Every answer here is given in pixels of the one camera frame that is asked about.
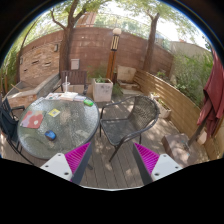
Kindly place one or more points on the red patterned mouse pad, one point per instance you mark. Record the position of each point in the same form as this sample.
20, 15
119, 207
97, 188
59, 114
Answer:
32, 119

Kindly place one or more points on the black chair at left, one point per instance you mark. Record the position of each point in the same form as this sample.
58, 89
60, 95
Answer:
8, 125

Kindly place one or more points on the wooden garden lamp post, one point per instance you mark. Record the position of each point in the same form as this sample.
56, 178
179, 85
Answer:
113, 50

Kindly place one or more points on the white wall box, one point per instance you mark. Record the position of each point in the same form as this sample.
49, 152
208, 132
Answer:
75, 64

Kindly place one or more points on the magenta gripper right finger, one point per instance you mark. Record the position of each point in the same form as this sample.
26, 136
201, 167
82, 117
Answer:
153, 166

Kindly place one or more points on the tree trunk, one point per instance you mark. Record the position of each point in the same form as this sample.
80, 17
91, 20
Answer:
151, 40
67, 32

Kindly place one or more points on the dark wooden chair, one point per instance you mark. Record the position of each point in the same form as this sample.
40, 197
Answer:
74, 77

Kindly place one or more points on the folded red patio umbrella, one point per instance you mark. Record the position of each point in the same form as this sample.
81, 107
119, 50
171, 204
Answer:
213, 107

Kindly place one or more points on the yellow square card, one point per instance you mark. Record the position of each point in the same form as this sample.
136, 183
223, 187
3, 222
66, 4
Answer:
54, 112

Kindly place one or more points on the clear plastic cup with straw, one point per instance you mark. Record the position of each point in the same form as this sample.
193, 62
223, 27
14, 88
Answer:
66, 85

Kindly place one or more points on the open white book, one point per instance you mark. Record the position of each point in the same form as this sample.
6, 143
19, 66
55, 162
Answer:
68, 96

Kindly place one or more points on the right tree trunk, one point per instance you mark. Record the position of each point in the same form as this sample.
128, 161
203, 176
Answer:
151, 40

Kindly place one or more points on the black mesh patio chair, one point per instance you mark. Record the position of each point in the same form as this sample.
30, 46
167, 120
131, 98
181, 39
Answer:
142, 117

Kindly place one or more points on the white long planter box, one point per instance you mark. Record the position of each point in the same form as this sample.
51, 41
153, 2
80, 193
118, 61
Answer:
165, 111

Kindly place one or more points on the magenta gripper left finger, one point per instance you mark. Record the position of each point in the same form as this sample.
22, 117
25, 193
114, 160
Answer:
70, 166

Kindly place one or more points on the left tree trunk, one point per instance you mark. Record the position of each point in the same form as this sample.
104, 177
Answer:
67, 32

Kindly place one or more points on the white square planter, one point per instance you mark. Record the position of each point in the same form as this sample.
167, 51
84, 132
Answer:
102, 90

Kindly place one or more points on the green small object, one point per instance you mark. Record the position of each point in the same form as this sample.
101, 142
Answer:
88, 102

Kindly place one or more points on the colourful magazine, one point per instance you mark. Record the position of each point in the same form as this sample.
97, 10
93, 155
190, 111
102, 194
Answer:
53, 96

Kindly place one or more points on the round glass patio table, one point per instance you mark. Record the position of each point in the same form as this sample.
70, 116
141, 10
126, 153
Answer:
74, 126

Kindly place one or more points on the concrete umbrella base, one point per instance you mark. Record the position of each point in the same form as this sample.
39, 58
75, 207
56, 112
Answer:
176, 147

